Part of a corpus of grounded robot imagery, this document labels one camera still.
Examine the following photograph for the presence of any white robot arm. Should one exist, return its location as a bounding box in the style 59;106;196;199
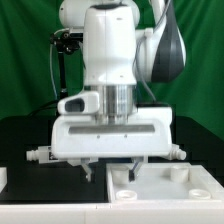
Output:
51;0;186;168

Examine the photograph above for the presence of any green backdrop curtain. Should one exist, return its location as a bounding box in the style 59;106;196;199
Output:
0;0;224;139

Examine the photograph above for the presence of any white front rail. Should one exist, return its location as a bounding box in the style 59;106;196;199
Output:
0;200;224;224

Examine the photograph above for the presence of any black mounted camera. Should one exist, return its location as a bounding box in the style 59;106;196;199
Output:
50;28;83;55

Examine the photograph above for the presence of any black cable bundle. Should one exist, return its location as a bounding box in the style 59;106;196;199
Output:
28;43;68;117

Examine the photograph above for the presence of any white square tabletop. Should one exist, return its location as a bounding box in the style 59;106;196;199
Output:
106;163;224;203

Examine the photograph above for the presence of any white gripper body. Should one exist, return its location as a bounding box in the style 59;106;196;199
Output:
51;107;172;159

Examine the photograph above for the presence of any white left bracket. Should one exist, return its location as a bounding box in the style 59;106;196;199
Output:
0;167;7;193

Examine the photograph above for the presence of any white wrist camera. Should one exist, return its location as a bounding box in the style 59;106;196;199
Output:
57;91;100;115

